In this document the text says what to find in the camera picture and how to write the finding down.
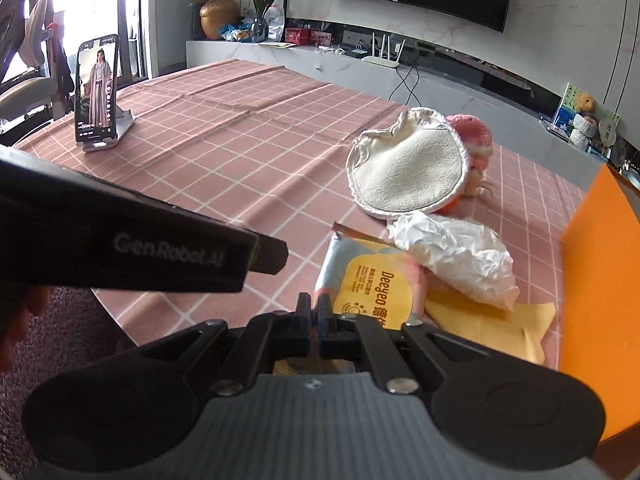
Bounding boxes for white wifi router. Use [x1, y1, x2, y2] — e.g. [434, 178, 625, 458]
[361, 32, 406, 70]

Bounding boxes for pink knitted plush toy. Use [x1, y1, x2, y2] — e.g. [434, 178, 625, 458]
[439, 114, 496, 214]

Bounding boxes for pink checkered tablecloth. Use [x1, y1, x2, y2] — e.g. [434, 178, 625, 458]
[14, 58, 587, 371]

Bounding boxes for grey phone stand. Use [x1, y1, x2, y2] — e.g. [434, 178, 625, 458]
[75, 106, 136, 153]

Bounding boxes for golden round vase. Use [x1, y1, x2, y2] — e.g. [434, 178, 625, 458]
[200, 0, 240, 40]

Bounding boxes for small teddy bear on cabinet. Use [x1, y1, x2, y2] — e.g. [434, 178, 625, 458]
[574, 92, 597, 116]

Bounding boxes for white crumpled plastic bag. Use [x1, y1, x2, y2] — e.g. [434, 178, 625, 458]
[387, 211, 520, 311]

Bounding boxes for black power cable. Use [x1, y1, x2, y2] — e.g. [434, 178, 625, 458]
[387, 62, 424, 109]

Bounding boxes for person's left hand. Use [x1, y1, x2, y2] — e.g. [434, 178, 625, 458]
[1, 286, 52, 373]

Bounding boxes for green plant in vase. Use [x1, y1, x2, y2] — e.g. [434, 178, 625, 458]
[233, 0, 300, 45]

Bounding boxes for yellow cleaning cloth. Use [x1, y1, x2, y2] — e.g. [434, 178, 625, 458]
[425, 287, 556, 365]

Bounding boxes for smartphone on stand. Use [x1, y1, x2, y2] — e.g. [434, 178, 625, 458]
[74, 34, 118, 128]

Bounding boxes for orange cardboard box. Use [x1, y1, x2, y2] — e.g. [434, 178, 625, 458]
[559, 166, 639, 440]

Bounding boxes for white round terry pouch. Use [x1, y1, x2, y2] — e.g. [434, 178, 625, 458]
[345, 107, 470, 220]

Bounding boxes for yellow wipes packet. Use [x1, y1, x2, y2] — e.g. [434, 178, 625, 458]
[314, 223, 427, 334]

